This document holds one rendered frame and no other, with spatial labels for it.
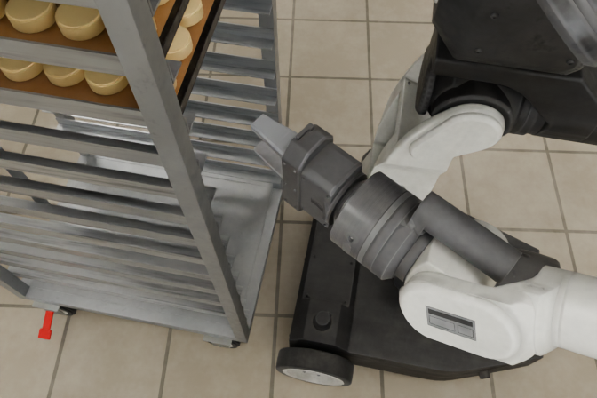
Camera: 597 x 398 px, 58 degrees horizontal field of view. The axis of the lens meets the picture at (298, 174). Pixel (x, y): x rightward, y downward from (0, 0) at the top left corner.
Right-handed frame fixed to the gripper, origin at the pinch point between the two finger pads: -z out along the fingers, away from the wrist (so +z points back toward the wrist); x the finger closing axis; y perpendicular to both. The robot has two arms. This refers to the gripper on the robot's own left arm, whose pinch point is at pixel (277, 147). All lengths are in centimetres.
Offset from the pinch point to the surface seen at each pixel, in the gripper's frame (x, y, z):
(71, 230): -47, 19, -39
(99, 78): 0.8, 6.9, -22.2
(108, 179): -17.6, 11.9, -22.9
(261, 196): -91, -26, -34
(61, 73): 0.8, 9.3, -26.2
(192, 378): -105, 22, -16
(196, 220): -19.6, 7.6, -9.5
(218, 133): -64, -23, -44
